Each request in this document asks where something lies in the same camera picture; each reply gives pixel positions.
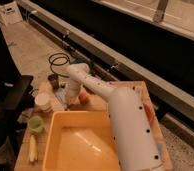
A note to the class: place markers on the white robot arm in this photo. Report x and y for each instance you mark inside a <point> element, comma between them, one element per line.
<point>134,141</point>

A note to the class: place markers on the orange bowl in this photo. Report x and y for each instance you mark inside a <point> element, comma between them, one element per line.
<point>149,113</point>

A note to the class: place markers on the yellow plastic tub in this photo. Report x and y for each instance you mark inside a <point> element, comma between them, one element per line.
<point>80,141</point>

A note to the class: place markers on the orange fruit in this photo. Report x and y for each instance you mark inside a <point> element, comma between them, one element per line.
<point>83,97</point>

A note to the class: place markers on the yellow corn cob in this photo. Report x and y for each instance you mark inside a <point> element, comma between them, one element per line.
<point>33,151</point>

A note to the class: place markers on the blue power box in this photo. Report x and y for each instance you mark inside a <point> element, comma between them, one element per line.
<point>77,61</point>

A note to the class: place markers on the blue grey towel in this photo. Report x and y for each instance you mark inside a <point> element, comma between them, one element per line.
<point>60,94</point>

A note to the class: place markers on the blue sponge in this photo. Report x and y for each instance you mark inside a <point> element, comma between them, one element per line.
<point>160,148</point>

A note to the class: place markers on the white paper cup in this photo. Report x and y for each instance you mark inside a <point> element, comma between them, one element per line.
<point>42,100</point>

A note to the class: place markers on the metal cup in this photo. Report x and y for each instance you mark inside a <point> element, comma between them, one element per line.
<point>53,79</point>

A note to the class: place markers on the white paper bag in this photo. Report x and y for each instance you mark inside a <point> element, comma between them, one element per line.
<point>10,14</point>

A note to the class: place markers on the green plastic cup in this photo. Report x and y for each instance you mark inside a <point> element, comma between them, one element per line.
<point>35,124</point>

